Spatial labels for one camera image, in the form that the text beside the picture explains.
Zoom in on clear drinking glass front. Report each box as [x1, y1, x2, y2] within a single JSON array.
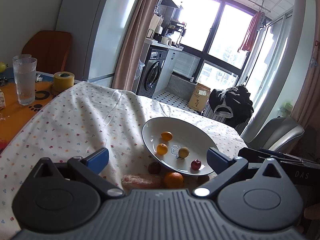
[[13, 57, 37, 106]]

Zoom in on clear drinking glass back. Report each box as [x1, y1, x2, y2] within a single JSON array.
[[12, 54, 31, 62]]

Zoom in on white kettle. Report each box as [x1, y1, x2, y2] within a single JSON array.
[[161, 36, 172, 46]]

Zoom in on grey leather chair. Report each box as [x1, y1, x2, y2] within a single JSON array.
[[246, 117, 304, 152]]

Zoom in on white striped radiator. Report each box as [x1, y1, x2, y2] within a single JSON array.
[[201, 104, 250, 135]]

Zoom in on cardboard box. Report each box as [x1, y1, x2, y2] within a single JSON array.
[[188, 83, 210, 112]]

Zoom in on small orange kumquat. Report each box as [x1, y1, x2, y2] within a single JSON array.
[[161, 131, 173, 141], [156, 143, 168, 155]]

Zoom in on pink curtain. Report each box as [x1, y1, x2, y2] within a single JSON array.
[[112, 0, 158, 90], [290, 0, 320, 133]]

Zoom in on white kitchen cabinet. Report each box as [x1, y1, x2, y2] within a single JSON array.
[[159, 50, 181, 90]]

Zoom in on clear drinking glass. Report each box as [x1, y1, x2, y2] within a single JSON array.
[[13, 57, 37, 106], [12, 54, 31, 62]]

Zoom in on pink curtain right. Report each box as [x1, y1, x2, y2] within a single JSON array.
[[290, 0, 320, 133]]

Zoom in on floral white tablecloth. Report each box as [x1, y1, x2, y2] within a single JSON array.
[[1, 82, 245, 239]]

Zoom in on small orange kumquat in plate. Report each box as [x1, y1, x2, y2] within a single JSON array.
[[161, 131, 173, 141]]

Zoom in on wooden cutting board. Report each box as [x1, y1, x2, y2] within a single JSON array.
[[146, 14, 163, 38]]

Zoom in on white refrigerator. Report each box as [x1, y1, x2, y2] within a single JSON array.
[[56, 0, 139, 87]]

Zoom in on pink curtain left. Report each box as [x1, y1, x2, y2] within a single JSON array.
[[112, 0, 158, 90]]

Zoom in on yellowish round longan fruit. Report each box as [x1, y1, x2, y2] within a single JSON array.
[[178, 147, 190, 159]]

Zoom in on yellow tape roll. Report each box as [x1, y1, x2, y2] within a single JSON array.
[[53, 72, 74, 92]]

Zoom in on grey washing machine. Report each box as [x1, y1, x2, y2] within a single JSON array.
[[137, 46, 168, 98]]

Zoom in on peeled grapefruit piece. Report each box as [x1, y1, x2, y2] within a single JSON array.
[[121, 174, 162, 190]]

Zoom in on red hanging towel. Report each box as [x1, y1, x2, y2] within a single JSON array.
[[238, 10, 263, 52]]

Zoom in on orange wooden chair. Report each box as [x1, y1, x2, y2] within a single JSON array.
[[22, 30, 72, 74]]

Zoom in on black clothes pile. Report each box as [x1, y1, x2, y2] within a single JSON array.
[[208, 85, 254, 128]]

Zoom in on large orange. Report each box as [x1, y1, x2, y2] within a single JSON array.
[[163, 172, 184, 189]]

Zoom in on dark red small fruit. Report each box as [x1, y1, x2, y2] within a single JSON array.
[[190, 159, 202, 171]]

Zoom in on white plate with blue rim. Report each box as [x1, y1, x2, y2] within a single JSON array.
[[142, 117, 217, 176]]

